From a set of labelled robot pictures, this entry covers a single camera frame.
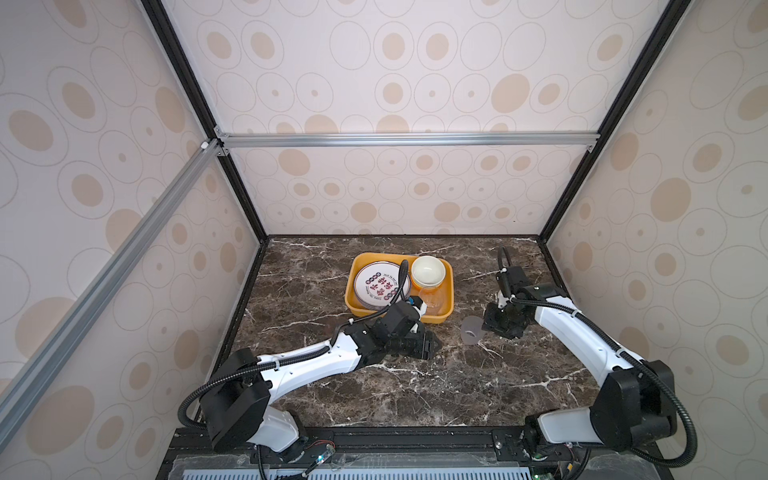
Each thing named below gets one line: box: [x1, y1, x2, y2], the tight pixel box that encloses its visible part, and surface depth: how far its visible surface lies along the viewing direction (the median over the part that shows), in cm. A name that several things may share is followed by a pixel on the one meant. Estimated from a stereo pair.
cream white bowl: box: [411, 255, 446, 290], surface depth 102 cm
